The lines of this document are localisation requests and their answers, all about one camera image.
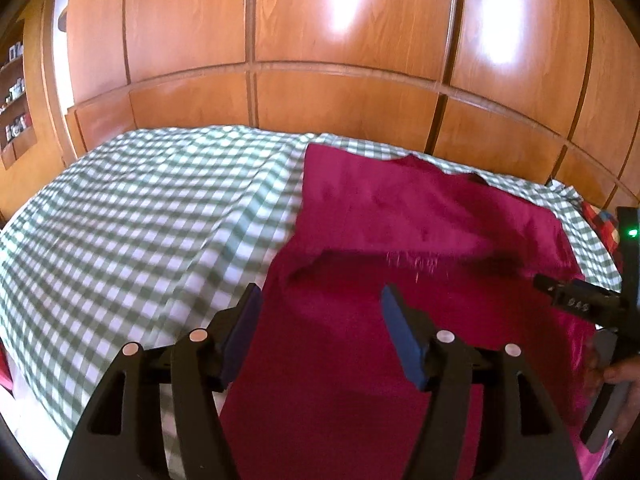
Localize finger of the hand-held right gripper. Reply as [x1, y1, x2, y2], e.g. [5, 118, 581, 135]
[532, 274, 632, 327]

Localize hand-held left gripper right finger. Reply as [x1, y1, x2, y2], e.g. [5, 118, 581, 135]
[381, 285, 583, 480]

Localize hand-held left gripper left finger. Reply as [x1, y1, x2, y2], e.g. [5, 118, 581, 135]
[57, 284, 264, 480]

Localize dark red garment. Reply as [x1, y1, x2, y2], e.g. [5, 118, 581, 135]
[220, 142, 618, 480]

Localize person's right hand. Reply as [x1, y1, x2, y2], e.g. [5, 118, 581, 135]
[582, 337, 640, 441]

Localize red blue plaid pillow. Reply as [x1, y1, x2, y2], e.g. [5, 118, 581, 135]
[580, 200, 625, 271]

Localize green white checked bed sheet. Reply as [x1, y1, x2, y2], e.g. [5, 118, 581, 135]
[0, 125, 621, 480]

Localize pink cloth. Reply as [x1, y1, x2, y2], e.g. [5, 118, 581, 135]
[0, 347, 14, 392]

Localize wooden panelled wardrobe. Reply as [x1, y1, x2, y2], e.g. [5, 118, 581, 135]
[22, 0, 640, 211]

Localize small items on shelf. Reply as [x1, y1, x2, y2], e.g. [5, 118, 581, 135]
[0, 42, 32, 142]

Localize wooden wall shelf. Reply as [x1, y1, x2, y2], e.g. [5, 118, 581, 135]
[0, 17, 42, 171]

